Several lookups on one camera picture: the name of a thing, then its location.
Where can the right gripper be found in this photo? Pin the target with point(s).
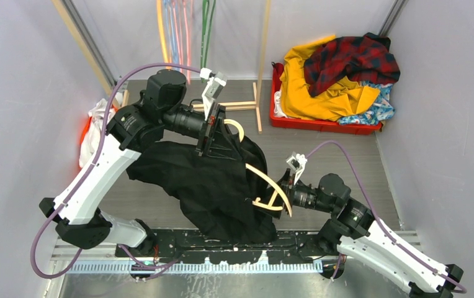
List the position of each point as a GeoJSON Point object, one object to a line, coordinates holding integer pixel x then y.
{"type": "Point", "coordinates": [286, 186]}

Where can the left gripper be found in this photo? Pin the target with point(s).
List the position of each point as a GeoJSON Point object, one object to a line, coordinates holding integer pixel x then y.
{"type": "Point", "coordinates": [217, 138]}

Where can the cream wooden hanger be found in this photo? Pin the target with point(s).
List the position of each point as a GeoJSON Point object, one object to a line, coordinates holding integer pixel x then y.
{"type": "Point", "coordinates": [270, 206]}

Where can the black pleated skirt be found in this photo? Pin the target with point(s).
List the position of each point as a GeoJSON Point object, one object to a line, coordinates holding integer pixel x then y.
{"type": "Point", "coordinates": [214, 194]}

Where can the blue patterned garment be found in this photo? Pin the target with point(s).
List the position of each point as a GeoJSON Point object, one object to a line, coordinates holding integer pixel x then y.
{"type": "Point", "coordinates": [380, 111]}

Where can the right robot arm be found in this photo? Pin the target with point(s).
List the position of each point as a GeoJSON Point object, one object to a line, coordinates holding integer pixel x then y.
{"type": "Point", "coordinates": [354, 230]}

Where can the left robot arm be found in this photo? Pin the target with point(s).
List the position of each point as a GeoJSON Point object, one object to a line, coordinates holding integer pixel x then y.
{"type": "Point", "coordinates": [133, 128]}

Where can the orange hanger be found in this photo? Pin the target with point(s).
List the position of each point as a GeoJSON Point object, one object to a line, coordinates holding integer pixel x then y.
{"type": "Point", "coordinates": [162, 36]}

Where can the green hanger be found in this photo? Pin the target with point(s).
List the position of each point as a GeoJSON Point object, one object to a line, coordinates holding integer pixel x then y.
{"type": "Point", "coordinates": [208, 11]}

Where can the pink hanger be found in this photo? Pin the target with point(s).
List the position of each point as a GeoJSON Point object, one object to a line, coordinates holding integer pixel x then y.
{"type": "Point", "coordinates": [182, 20]}

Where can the blue hanger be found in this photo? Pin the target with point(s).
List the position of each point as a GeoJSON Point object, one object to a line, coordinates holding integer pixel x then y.
{"type": "Point", "coordinates": [172, 32]}

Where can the wooden clothes rack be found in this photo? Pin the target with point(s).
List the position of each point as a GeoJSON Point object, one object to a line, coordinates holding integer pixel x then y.
{"type": "Point", "coordinates": [126, 33]}

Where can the red plastic bin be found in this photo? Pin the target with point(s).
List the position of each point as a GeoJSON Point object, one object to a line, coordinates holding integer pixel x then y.
{"type": "Point", "coordinates": [316, 125]}

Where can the yellow garment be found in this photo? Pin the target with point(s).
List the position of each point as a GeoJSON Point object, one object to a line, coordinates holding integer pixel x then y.
{"type": "Point", "coordinates": [344, 98]}

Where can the white and orange clothes pile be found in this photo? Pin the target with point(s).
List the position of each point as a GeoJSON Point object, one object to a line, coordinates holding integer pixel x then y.
{"type": "Point", "coordinates": [89, 140]}

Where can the red plaid shirt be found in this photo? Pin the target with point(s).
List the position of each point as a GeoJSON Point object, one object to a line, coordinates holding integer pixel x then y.
{"type": "Point", "coordinates": [364, 58]}

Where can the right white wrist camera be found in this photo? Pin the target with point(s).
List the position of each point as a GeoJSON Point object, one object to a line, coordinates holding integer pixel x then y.
{"type": "Point", "coordinates": [297, 163]}

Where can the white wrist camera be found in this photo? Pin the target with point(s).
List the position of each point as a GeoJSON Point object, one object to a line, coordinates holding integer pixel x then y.
{"type": "Point", "coordinates": [215, 83]}
{"type": "Point", "coordinates": [297, 163]}

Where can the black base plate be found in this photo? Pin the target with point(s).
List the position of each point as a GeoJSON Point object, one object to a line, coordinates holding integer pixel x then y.
{"type": "Point", "coordinates": [190, 246]}

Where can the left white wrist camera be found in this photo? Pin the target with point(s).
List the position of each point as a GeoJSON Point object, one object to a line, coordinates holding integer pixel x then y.
{"type": "Point", "coordinates": [215, 83]}

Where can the aluminium frame post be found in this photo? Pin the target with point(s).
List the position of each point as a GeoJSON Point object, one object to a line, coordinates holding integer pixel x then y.
{"type": "Point", "coordinates": [84, 40]}

